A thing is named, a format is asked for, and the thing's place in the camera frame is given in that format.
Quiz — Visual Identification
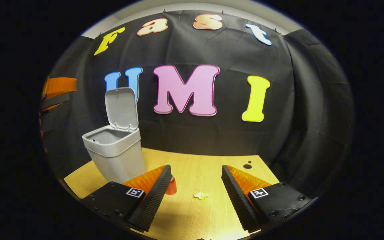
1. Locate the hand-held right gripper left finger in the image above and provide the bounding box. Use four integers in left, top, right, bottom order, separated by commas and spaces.
82, 164, 172, 233

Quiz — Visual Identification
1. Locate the wooden desktop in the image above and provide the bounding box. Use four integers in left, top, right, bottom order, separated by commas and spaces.
64, 147, 281, 240

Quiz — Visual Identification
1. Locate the red pop can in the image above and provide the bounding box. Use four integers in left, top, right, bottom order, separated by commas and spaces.
165, 176, 178, 195

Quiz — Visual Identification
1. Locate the black backdrop cloth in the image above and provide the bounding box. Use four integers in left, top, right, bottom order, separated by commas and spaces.
40, 9, 354, 197

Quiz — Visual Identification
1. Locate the grey desktop garbage bin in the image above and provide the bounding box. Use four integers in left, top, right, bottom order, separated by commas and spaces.
82, 87, 146, 184

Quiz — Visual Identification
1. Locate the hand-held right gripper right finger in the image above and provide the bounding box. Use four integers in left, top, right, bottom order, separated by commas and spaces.
221, 165, 312, 234

